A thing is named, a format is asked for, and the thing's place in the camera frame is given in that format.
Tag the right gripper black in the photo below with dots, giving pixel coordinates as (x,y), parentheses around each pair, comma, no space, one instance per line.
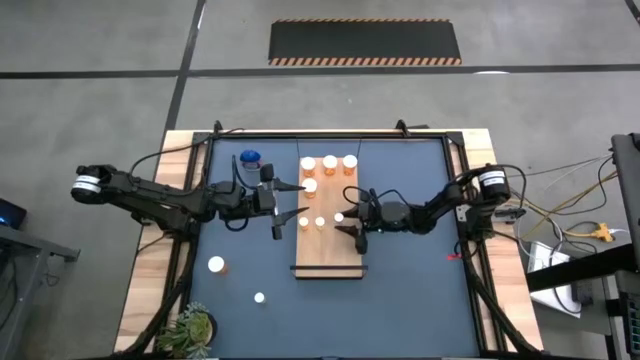
(385,217)

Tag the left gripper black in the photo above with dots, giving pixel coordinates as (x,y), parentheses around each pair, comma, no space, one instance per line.
(265,202)

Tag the green potted succulent plant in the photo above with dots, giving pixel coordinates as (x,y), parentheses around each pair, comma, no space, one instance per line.
(190,330)

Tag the grey metal desk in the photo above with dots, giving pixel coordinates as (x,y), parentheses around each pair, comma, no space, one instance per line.
(20,280)

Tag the dark blue table mat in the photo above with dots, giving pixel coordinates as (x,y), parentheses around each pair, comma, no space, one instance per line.
(410,320)

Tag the black hazard-striped floor mat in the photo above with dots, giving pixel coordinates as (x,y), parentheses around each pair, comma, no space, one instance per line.
(365,42)

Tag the wooden shelf with black frame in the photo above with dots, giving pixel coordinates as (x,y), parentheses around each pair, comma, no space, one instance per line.
(330,250)

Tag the large orange pill bottle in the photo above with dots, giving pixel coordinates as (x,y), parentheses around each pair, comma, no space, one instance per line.
(309,185)
(216,264)

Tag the white flat box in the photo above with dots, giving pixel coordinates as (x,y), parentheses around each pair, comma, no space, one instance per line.
(542,260)

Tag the small orange pill bottle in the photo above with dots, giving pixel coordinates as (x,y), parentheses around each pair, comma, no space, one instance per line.
(303,221)

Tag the dark grey equipment case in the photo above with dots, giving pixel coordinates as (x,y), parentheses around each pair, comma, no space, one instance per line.
(627,185)

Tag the dark equipment rack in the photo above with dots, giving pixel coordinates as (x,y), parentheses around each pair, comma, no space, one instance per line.
(627,320)

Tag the blue-capped antacid bottle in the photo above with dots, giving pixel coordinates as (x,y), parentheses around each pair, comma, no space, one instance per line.
(250,156)

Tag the black desk beam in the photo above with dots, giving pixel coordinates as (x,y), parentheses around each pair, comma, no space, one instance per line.
(575,270)

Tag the black device with blue light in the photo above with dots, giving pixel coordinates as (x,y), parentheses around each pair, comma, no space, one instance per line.
(10,215)

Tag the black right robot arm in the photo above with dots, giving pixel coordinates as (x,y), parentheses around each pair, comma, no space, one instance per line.
(440,210)

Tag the medium orange pill bottle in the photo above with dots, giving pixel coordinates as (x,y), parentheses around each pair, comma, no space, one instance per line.
(329,161)
(308,163)
(350,161)

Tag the black metal rig frame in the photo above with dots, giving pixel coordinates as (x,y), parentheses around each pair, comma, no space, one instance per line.
(325,134)

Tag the small red tag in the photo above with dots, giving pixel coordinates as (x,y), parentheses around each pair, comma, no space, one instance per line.
(454,257)

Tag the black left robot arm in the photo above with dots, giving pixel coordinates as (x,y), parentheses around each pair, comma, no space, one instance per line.
(150,197)

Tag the small clear pill bottle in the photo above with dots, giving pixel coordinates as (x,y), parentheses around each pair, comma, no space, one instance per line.
(320,221)
(259,297)

